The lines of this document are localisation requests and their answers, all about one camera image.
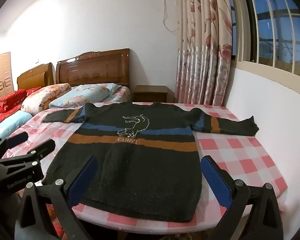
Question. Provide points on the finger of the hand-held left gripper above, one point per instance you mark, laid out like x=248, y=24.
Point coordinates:
x=43, y=147
x=17, y=140

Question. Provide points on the red quilt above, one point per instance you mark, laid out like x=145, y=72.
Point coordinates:
x=12, y=98

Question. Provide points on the floral cream pillow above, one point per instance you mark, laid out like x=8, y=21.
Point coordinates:
x=42, y=97

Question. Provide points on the light wooden wardrobe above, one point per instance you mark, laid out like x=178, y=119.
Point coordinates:
x=0, y=80

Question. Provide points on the large wooden headboard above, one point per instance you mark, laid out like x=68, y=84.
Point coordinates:
x=95, y=67

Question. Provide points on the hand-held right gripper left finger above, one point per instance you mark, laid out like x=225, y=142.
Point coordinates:
x=83, y=177

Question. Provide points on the pink floral curtain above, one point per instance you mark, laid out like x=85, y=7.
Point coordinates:
x=202, y=55

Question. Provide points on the window with cream grille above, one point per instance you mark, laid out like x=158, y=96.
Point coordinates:
x=277, y=22

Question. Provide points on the light blue floral pillow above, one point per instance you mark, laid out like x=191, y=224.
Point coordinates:
x=85, y=93

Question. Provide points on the wooden nightstand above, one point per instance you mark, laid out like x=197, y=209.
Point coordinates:
x=150, y=93

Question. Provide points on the pink checked sheet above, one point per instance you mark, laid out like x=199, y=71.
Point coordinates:
x=230, y=160

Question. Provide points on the small wooden headboard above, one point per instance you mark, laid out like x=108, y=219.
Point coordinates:
x=33, y=76

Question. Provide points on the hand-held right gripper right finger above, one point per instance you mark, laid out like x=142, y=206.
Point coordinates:
x=215, y=180

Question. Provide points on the plain light blue pillow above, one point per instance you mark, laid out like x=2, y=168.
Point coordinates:
x=10, y=122

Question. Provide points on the red bed sheet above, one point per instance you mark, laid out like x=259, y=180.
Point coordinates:
x=1, y=117

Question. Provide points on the dark striped knit sweater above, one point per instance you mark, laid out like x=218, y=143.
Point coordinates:
x=140, y=170

